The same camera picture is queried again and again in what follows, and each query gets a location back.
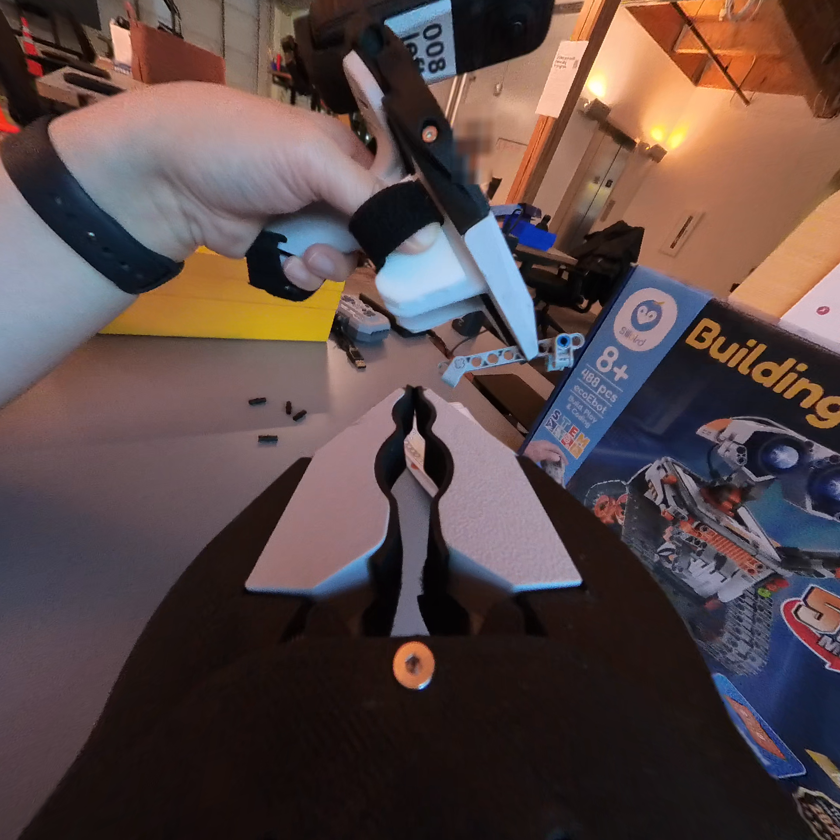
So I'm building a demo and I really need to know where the black bag on chair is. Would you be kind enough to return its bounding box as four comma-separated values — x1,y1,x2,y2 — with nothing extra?
525,220,647,309

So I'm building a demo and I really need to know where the orange traffic cone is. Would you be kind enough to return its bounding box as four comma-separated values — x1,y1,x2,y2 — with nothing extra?
16,16,40,76

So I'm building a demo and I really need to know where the robot kit box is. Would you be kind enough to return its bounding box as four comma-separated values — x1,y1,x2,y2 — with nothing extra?
517,262,840,840

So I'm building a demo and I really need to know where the grey battery box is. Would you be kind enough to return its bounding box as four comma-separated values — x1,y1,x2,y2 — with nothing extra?
331,292,395,342

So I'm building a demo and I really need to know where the blue storage bin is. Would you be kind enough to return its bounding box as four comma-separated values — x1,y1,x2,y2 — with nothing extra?
492,203,557,250

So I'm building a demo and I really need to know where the yellow storage bin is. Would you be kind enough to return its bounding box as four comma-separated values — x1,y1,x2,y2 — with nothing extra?
98,246,347,343

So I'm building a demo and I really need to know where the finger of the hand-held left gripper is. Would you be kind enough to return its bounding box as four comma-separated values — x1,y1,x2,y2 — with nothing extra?
462,211,540,361

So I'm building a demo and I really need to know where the grey desk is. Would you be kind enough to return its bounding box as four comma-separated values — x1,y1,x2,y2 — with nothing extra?
0,328,546,840

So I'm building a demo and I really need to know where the person's left hand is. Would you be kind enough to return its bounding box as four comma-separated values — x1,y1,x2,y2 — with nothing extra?
49,82,447,291

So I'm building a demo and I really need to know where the wooden post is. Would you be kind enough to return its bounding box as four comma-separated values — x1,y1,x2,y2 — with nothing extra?
505,0,621,204

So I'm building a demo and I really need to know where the black wristband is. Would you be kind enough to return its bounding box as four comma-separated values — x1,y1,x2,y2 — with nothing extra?
0,115,186,296

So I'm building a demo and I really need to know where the white wall notice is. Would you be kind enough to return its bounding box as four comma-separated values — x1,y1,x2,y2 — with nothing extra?
535,39,590,119

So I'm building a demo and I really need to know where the elevator door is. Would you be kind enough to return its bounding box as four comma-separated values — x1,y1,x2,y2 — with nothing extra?
554,121,641,263

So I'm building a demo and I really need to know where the grey beam assembly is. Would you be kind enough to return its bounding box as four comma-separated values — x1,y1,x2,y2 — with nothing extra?
459,331,586,376

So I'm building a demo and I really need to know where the small wall frame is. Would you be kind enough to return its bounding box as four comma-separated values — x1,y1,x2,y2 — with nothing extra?
659,210,704,257

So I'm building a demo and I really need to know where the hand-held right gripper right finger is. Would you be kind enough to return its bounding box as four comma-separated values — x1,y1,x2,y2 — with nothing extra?
420,387,584,636

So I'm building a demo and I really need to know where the black usb cable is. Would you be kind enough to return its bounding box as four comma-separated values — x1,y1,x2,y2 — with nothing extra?
328,328,368,370

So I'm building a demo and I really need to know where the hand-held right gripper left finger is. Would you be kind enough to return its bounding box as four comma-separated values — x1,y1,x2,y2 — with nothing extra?
245,387,417,636

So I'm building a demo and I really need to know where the open instruction booklet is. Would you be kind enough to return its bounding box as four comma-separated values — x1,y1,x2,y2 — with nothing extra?
400,430,442,500

